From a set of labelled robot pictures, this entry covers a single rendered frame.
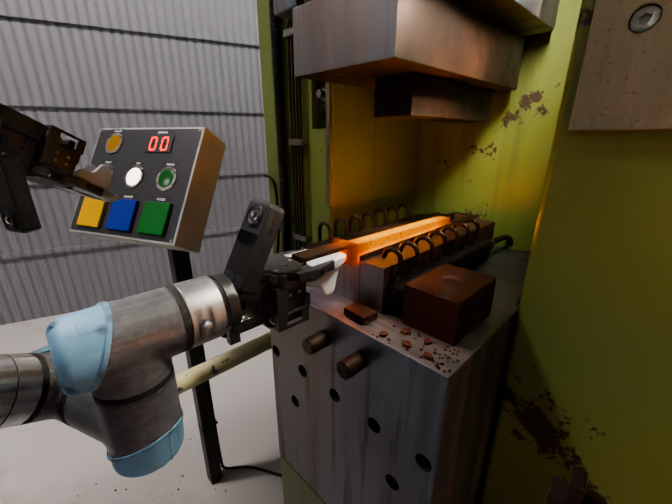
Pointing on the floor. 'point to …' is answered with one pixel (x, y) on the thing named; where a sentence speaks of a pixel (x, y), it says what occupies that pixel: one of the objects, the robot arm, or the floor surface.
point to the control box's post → (199, 384)
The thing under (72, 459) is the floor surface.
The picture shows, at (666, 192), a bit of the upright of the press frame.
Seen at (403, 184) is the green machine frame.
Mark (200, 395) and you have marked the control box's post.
